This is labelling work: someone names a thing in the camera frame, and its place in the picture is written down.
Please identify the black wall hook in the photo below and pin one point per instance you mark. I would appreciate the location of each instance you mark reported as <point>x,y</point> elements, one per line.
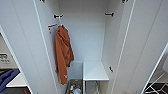
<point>58,16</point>
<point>109,14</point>

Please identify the white wardrobe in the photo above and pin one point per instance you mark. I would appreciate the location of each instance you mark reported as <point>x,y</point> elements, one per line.
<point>83,33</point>

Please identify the white clothes hanger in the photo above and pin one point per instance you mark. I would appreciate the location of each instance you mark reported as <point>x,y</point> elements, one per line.
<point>61,21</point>

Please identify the white wardrobe door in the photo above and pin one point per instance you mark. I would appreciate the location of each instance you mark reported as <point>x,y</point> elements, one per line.
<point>143,43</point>
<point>23,40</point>

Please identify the blue cloth bag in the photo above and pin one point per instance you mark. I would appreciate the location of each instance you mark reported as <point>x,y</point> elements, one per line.
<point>6,78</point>

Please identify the orange garment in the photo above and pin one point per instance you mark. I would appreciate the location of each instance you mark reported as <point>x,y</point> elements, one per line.
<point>63,50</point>

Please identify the bin with balls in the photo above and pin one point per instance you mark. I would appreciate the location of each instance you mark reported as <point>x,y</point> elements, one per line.
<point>75,88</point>

